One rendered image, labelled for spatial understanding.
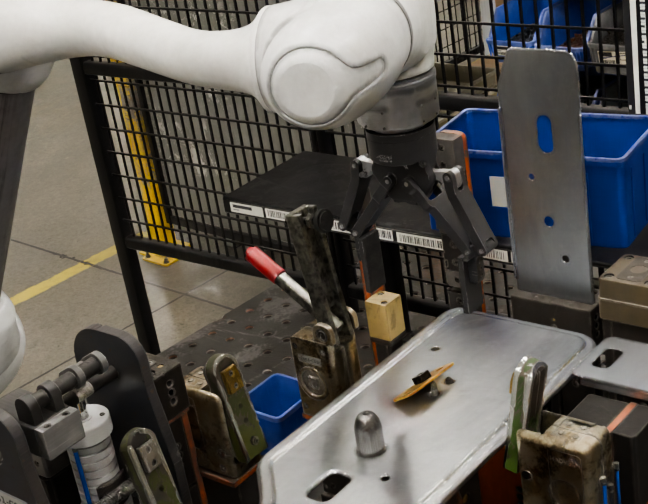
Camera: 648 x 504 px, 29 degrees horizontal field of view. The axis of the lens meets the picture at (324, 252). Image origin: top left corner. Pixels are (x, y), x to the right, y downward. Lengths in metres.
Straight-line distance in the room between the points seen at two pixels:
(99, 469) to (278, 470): 0.20
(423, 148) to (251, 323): 1.11
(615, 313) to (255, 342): 0.90
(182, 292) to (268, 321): 1.87
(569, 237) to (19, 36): 0.72
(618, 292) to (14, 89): 0.82
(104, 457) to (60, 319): 2.88
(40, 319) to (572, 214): 2.91
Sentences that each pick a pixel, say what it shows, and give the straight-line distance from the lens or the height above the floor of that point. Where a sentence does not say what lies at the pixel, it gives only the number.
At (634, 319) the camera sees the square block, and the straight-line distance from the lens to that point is 1.60.
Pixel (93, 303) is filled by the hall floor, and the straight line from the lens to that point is 4.31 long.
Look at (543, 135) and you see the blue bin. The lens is 1.89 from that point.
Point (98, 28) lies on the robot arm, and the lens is 1.40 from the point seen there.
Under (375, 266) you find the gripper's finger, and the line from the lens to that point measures 1.46.
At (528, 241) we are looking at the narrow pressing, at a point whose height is 1.08.
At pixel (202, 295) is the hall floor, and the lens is 4.18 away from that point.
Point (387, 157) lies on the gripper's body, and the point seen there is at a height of 1.31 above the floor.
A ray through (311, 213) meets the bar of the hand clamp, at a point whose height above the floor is 1.21.
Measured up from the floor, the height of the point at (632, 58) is 1.24.
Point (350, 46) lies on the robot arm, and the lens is 1.11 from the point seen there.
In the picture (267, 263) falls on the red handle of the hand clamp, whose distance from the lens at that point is 1.57.
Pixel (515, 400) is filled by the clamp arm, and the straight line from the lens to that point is 1.32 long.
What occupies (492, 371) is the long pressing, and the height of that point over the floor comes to 1.00.
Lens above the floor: 1.78
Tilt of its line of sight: 24 degrees down
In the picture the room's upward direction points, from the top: 10 degrees counter-clockwise
